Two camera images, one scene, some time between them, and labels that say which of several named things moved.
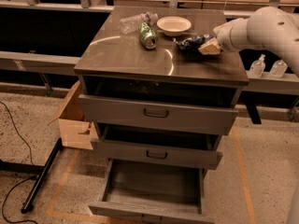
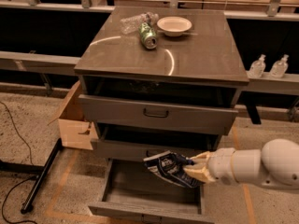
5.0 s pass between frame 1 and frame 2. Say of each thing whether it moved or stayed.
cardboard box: stayed
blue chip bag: moved
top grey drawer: stayed
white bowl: stayed
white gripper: moved
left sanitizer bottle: stayed
